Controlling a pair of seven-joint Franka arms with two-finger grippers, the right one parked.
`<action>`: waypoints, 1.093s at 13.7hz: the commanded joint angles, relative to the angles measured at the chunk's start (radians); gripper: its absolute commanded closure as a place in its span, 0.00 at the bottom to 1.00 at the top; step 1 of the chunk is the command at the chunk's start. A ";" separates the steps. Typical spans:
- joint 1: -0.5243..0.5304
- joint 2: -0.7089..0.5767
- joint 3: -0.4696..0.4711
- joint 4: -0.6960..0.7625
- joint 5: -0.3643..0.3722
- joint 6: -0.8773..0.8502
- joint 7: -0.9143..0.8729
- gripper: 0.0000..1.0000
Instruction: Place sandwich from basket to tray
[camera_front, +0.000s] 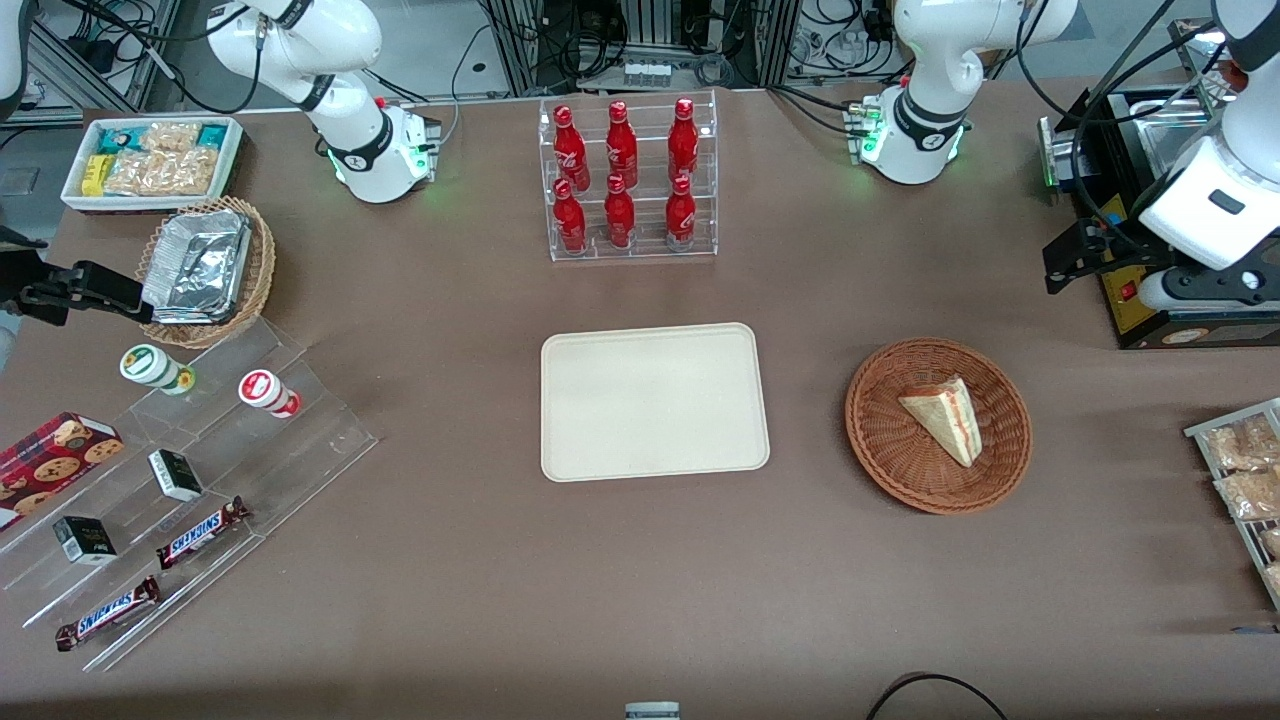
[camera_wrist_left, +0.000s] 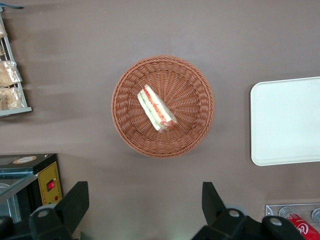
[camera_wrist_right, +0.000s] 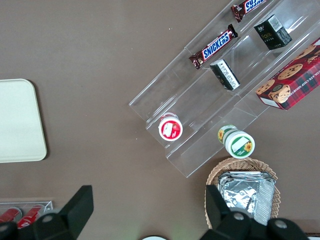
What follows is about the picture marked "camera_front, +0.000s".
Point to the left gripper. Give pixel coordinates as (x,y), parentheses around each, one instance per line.
(1118,249)

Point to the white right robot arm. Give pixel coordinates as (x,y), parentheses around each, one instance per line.
(375,160)

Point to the red lid white cup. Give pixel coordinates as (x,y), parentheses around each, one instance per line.
(265,390)

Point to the aluminium foil tray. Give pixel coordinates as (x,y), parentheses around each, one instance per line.
(195,265)

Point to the clear acrylic bottle rack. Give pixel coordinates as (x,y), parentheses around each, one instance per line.
(650,140)

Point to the cream plastic tray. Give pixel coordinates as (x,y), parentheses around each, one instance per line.
(650,400)

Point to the grey snack display rack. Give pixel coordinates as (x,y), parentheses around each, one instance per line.
(1200,432)

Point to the clear acrylic stepped shelf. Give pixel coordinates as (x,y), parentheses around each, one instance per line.
(300,450)

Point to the yellow snack packet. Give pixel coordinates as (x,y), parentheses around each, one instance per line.
(95,175)

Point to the white power strip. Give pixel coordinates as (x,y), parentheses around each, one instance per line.
(647,74)

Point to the green lid white cup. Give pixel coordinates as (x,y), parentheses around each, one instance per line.
(150,366)

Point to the round brown wicker basket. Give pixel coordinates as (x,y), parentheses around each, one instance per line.
(900,450)

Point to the small black box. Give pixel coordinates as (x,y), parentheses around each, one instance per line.
(176,476)
(85,540)

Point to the red cookie box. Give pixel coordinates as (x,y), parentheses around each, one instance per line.
(60,455)

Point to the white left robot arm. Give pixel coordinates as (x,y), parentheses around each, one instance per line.
(930,60)

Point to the clear bag of crackers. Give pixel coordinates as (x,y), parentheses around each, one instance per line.
(1271,543)
(1250,495)
(1274,580)
(135,174)
(192,170)
(170,136)
(1240,445)

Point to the snickers chocolate bar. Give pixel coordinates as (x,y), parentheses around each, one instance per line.
(108,613)
(200,533)

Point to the white plastic bin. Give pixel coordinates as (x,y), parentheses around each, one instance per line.
(72,200)

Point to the aluminium frame rack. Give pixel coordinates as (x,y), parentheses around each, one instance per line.
(515,50)

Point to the black hot dog machine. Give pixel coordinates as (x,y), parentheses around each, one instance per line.
(1140,320)

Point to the small grey box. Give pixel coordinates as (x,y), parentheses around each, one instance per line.
(652,711)

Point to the teal snack packet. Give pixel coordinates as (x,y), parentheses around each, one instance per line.
(211,136)
(122,138)

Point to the triangular sandwich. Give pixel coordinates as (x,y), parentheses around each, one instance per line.
(945,420)

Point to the red cola bottle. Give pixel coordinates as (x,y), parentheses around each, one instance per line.
(621,148)
(619,215)
(683,142)
(570,150)
(570,220)
(680,215)

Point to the light brown wicker basket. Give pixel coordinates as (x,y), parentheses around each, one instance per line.
(262,260)

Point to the steel pan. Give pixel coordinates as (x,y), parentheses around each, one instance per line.
(1175,135)

